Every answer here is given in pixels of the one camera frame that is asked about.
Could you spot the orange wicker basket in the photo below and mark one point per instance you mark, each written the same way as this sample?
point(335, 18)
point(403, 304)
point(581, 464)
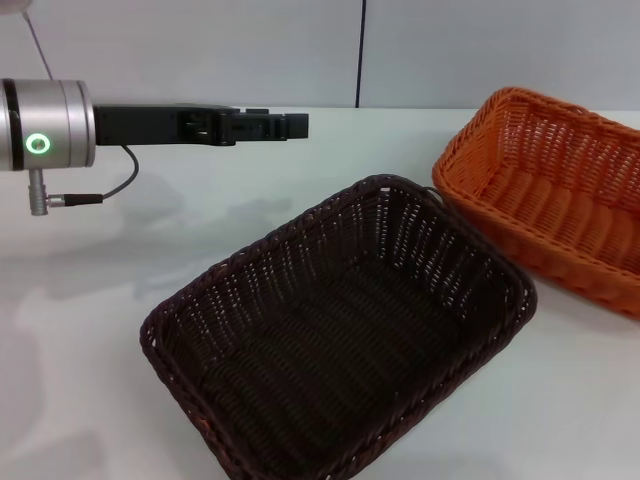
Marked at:
point(540, 200)

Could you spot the dark brown wicker basket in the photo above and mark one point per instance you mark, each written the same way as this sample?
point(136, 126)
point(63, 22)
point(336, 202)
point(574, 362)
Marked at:
point(325, 340)

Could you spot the black vertical wall strip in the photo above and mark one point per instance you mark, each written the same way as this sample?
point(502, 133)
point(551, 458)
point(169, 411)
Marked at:
point(361, 50)

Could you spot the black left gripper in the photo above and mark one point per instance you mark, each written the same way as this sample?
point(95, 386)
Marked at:
point(145, 125)

